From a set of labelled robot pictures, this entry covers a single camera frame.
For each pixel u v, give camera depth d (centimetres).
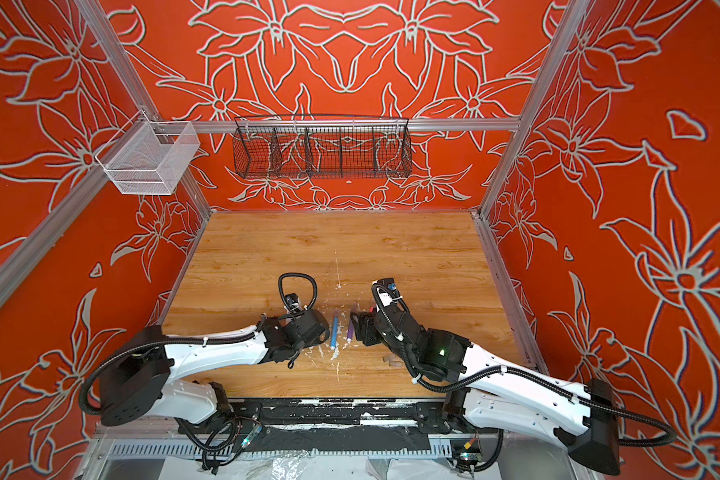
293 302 76
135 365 47
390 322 48
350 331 87
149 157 92
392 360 81
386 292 64
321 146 100
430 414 73
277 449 70
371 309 92
